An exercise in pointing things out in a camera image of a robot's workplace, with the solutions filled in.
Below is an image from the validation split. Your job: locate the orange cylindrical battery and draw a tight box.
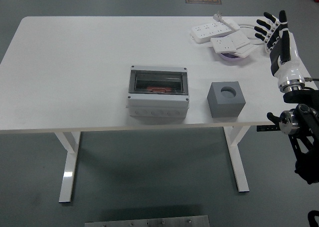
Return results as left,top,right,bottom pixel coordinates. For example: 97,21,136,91
146,86,172,93

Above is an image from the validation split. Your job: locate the black table control panel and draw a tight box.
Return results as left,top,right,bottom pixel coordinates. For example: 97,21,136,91
256,124,281,132

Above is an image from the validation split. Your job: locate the smoky transparent hinged lid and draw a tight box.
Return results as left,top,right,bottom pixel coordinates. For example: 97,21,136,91
129,71,187,95

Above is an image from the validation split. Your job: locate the white power cord with plug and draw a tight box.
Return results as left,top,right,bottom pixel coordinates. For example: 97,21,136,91
212,11,280,55

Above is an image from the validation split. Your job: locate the white plastic enclosure box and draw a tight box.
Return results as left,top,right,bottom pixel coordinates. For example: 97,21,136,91
127,64,190,118

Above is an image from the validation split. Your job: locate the purple round dish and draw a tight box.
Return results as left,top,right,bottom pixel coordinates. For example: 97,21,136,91
218,51,250,63

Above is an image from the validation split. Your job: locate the white wall socket panel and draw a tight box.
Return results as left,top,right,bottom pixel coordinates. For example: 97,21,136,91
210,36,237,55

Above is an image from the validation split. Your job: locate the white wall switch panel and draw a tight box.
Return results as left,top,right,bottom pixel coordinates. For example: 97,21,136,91
228,30,251,49

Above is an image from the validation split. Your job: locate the white power strip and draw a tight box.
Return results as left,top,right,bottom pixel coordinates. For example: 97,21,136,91
190,19,241,44

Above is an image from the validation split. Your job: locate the white table leg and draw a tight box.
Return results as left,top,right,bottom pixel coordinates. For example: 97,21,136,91
223,126,250,193
54,131,82,203

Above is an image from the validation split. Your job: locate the grey metal base plate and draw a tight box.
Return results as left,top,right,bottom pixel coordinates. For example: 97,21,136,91
84,215,210,227

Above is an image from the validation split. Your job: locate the white stacked panel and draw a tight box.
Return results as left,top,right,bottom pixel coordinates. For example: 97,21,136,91
233,44,257,58

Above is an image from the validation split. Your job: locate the grey block with round hole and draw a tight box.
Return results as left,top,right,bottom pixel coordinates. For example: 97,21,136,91
207,80,247,118

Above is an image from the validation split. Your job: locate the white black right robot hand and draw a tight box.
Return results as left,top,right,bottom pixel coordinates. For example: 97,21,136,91
254,9,305,86

